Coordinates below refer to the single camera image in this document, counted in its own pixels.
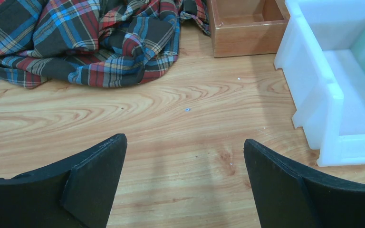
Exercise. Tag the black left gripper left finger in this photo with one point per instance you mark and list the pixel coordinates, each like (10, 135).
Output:
(75, 192)

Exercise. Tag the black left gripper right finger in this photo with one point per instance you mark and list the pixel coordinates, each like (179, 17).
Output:
(289, 194)

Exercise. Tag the plaid cloth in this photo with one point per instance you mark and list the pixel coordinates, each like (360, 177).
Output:
(98, 43)

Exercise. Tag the white plastic bin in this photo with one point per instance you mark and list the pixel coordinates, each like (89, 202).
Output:
(322, 56)

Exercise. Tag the wooden compartment tray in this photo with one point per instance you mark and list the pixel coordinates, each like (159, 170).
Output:
(246, 27)

